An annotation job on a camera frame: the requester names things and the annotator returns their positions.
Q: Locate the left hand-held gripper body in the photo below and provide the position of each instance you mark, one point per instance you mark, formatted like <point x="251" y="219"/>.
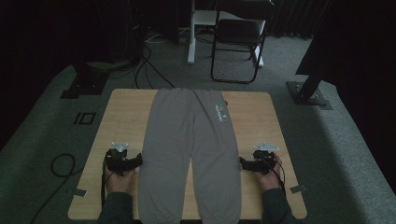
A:
<point x="116" y="160"/>

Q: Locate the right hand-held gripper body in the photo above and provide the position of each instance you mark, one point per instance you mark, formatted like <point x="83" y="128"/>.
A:
<point x="263" y="160"/>

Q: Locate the grey sweatpants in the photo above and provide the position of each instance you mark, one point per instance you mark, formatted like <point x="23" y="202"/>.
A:
<point x="174" y="140"/>

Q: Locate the person's left hand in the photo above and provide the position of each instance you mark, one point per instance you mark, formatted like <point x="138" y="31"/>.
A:
<point x="120" y="182"/>

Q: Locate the person's right hand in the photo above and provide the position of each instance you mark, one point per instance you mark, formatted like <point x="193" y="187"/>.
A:
<point x="271" y="179"/>

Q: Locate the grey tape piece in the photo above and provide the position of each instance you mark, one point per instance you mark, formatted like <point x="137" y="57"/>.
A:
<point x="298" y="188"/>
<point x="80" y="192"/>

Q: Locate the black metal stand base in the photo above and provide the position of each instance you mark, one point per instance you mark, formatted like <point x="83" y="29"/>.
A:
<point x="308" y="93"/>
<point x="88" y="84"/>

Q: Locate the black folding chair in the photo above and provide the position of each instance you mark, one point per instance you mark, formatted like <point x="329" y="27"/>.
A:
<point x="239" y="34"/>

